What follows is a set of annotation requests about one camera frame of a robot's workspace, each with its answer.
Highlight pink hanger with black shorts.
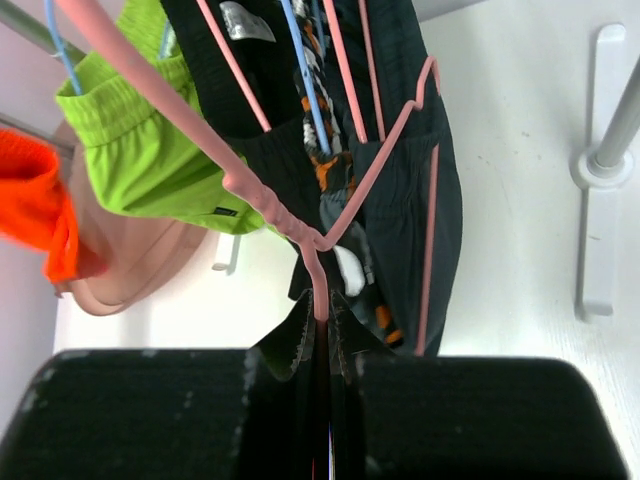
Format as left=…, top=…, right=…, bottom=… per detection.
left=196, top=0, right=271, bottom=132

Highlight pink hanger with navy shorts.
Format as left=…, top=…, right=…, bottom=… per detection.
left=325, top=1, right=448, bottom=356

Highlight pink hanger of orange shorts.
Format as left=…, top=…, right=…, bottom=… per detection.
left=57, top=1, right=440, bottom=322

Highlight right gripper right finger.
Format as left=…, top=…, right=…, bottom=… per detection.
left=327, top=288, right=632, bottom=480

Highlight lime green shorts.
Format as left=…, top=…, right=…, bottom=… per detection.
left=55, top=1, right=265, bottom=235

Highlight blue hanger with camo shorts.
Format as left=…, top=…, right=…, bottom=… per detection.
left=281, top=0, right=332, bottom=155

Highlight light blue hanger left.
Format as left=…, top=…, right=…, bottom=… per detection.
left=43, top=0, right=83, bottom=95

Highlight dark navy shorts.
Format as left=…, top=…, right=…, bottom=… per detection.
left=287, top=0, right=464, bottom=357

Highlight white metal clothes rack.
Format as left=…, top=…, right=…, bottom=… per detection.
left=0, top=0, right=640, bottom=322

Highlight orange shorts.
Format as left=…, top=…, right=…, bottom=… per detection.
left=1, top=129, right=107, bottom=284

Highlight translucent pink plastic basket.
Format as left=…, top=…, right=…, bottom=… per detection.
left=54, top=121, right=206, bottom=316

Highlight camouflage patterned shorts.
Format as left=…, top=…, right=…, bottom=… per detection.
left=291, top=1, right=404, bottom=348

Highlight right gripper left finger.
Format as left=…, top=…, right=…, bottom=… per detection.
left=0, top=288, right=321, bottom=480

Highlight black shorts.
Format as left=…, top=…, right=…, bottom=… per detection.
left=159, top=0, right=326, bottom=236

